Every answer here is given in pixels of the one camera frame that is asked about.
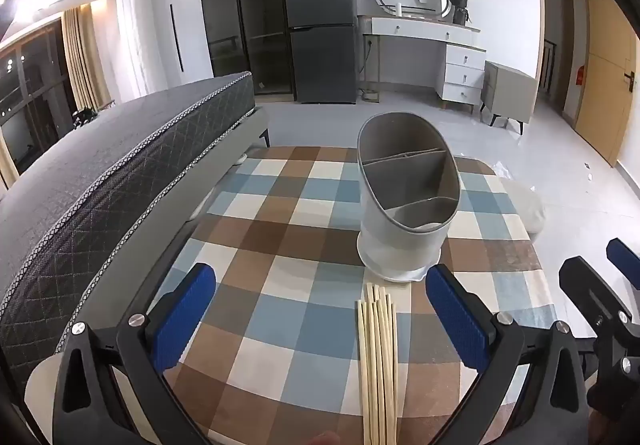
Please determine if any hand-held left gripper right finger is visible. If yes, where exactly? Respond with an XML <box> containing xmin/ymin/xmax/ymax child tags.
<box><xmin>425</xmin><ymin>264</ymin><xmax>593</xmax><ymax>445</ymax></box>

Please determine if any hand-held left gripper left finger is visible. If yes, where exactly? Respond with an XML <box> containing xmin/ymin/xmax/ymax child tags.
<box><xmin>52</xmin><ymin>262</ymin><xmax>218</xmax><ymax>445</ymax></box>

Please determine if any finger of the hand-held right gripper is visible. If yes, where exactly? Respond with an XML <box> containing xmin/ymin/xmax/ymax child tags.
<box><xmin>558</xmin><ymin>255</ymin><xmax>640</xmax><ymax>426</ymax></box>
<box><xmin>606</xmin><ymin>238</ymin><xmax>640</xmax><ymax>278</ymax></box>

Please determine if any grey divided utensil holder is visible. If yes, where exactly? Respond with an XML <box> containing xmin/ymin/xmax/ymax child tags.
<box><xmin>356</xmin><ymin>112</ymin><xmax>462</xmax><ymax>283</ymax></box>

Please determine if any bundle of wooden chopsticks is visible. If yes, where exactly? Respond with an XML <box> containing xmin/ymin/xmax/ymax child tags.
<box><xmin>356</xmin><ymin>282</ymin><xmax>398</xmax><ymax>445</ymax></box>

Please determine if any checkered tablecloth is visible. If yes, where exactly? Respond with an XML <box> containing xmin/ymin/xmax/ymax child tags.
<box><xmin>22</xmin><ymin>145</ymin><xmax>558</xmax><ymax>445</ymax></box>

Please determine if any beige ribbed cushion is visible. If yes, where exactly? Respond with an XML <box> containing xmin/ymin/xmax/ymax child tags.
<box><xmin>24</xmin><ymin>355</ymin><xmax>66</xmax><ymax>445</ymax></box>

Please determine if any dark grey quilted mattress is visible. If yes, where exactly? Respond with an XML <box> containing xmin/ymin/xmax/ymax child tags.
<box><xmin>0</xmin><ymin>72</ymin><xmax>256</xmax><ymax>351</ymax></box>

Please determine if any wooden door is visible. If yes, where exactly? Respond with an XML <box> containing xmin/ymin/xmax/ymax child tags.
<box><xmin>574</xmin><ymin>0</ymin><xmax>640</xmax><ymax>168</ymax></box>

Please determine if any grey nightstand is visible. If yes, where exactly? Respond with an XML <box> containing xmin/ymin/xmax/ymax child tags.
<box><xmin>480</xmin><ymin>60</ymin><xmax>540</xmax><ymax>135</ymax></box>

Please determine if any large window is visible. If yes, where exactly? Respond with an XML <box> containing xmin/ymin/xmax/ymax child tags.
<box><xmin>0</xmin><ymin>18</ymin><xmax>78</xmax><ymax>176</ymax></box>

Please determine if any beige curtain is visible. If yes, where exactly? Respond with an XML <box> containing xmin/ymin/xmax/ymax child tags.
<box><xmin>61</xmin><ymin>4</ymin><xmax>113</xmax><ymax>111</ymax></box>

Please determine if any white dressing table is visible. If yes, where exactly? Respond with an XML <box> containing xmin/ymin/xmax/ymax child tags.
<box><xmin>357</xmin><ymin>15</ymin><xmax>487</xmax><ymax>113</ymax></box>

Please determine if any dark glass-door cabinet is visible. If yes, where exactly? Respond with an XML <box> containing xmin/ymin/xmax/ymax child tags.
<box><xmin>196</xmin><ymin>0</ymin><xmax>296</xmax><ymax>98</ymax></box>

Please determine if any dark grey refrigerator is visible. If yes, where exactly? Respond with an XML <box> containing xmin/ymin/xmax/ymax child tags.
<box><xmin>280</xmin><ymin>0</ymin><xmax>360</xmax><ymax>105</ymax></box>

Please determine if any grey bed frame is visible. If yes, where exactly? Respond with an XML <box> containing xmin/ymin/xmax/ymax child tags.
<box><xmin>52</xmin><ymin>105</ymin><xmax>273</xmax><ymax>361</ymax></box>

